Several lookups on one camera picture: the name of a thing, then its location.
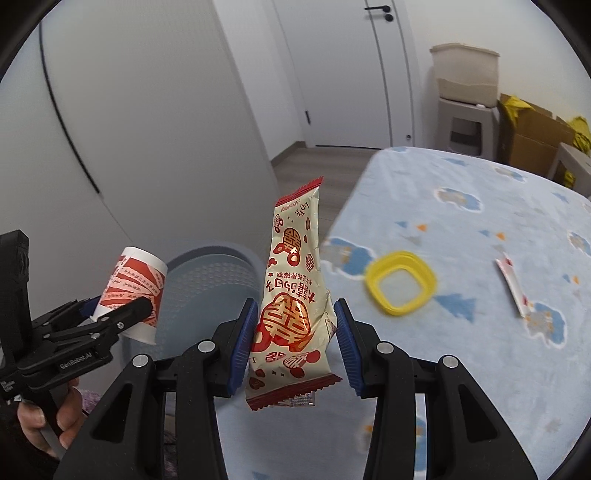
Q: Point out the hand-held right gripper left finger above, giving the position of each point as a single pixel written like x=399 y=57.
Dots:
x=244 y=350

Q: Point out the grey perforated trash bin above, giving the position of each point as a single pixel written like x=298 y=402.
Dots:
x=203 y=286

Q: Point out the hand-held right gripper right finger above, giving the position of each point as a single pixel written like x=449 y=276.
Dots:
x=346 y=350

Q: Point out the brown cardboard box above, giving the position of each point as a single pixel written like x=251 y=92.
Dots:
x=526 y=147

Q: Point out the person's left hand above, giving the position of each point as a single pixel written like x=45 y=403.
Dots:
x=74 y=415

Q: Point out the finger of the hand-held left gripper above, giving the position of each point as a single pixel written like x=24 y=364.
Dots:
x=134 y=309
x=69 y=311

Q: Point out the light blue printed blanket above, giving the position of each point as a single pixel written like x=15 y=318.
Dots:
x=461 y=369

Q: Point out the torn red white wrapper strip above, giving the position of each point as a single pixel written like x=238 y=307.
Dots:
x=512 y=286

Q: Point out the white door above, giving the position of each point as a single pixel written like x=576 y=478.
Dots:
x=337 y=69

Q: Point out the yellow plastic bag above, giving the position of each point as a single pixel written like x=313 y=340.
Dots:
x=581 y=134
x=512 y=108

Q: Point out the black vertical wall strip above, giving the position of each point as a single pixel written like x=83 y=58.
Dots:
x=55 y=106

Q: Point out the cream red snack packet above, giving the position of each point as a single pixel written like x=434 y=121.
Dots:
x=291 y=323

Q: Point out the grey plastic stool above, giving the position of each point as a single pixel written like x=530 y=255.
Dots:
x=572 y=157
x=461 y=110

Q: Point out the beige storage basket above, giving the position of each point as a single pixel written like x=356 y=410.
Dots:
x=466 y=64

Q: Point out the red and white paper cup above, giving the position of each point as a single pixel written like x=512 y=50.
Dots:
x=129 y=277

